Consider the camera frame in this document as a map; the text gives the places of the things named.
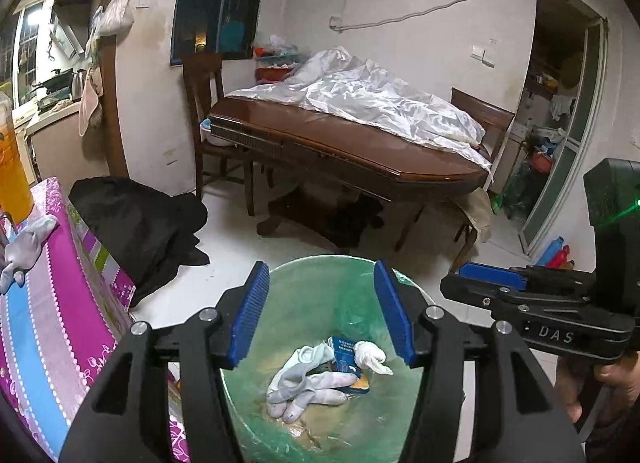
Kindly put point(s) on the pile of plastic bags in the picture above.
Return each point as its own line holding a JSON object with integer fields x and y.
{"x": 275, "y": 50}

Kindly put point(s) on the white plastic sheet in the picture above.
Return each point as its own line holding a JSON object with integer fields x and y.
{"x": 375, "y": 98}

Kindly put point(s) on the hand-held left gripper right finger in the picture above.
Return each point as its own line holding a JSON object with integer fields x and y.
{"x": 395, "y": 313}

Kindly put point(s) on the colourful plastic bottles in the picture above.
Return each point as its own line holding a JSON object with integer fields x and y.
{"x": 552, "y": 253}

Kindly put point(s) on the light blue basin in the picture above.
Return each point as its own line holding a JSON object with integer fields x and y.
{"x": 212, "y": 135}

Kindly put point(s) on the steel kettle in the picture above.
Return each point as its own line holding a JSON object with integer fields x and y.
{"x": 79, "y": 85}

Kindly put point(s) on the blue cigarette box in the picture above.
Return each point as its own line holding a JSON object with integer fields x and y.
{"x": 345, "y": 358}

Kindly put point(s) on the person's right hand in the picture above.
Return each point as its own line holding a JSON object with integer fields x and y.
{"x": 569, "y": 388}

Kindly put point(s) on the beige cloth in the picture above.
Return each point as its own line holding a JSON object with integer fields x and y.
{"x": 479, "y": 215}

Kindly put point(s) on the white light switch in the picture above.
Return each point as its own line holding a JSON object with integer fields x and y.
{"x": 482, "y": 55}

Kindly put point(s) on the magenta floral tablecloth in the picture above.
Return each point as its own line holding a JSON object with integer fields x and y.
{"x": 50, "y": 333}

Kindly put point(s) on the steel range hood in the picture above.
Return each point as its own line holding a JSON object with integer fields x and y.
{"x": 67, "y": 38}

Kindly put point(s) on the sliding glass door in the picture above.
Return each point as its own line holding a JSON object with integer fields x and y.
{"x": 565, "y": 183}

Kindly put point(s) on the pink hanging cloth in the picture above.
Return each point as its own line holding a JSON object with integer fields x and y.
{"x": 90, "y": 103}

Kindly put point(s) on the hanging clear plastic bag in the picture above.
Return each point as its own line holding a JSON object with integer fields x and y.
{"x": 117, "y": 13}

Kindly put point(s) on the black cloth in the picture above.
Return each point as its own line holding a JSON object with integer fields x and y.
{"x": 140, "y": 228}

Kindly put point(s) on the kitchen counter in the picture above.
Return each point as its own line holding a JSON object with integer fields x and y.
{"x": 55, "y": 143}

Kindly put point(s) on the black wok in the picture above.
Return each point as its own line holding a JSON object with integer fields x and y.
{"x": 50, "y": 82}

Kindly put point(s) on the grey work glove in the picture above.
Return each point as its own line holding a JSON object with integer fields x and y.
{"x": 27, "y": 243}
{"x": 300, "y": 383}

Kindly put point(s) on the bin with green bag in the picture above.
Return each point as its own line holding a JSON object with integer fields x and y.
{"x": 320, "y": 303}

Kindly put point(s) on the kitchen window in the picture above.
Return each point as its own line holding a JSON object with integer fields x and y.
{"x": 30, "y": 53}

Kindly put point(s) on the low white wall socket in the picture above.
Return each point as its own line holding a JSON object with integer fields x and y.
{"x": 171, "y": 156}

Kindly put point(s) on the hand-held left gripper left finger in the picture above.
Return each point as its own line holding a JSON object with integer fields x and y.
{"x": 249, "y": 313}

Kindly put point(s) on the red basin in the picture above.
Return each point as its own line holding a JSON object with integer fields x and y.
{"x": 270, "y": 74}

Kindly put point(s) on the orange juice bottle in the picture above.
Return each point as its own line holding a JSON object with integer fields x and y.
{"x": 12, "y": 173}

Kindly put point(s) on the dark wooden dining table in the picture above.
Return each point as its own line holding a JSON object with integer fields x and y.
{"x": 350, "y": 143}

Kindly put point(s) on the dark wooden chair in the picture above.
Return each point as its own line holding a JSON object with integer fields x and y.
{"x": 202, "y": 88}
{"x": 482, "y": 110}

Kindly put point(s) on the red bucket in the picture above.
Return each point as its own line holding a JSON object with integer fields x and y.
{"x": 541, "y": 162}

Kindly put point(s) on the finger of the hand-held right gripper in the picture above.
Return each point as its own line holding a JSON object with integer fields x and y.
{"x": 470, "y": 293}
{"x": 492, "y": 274}

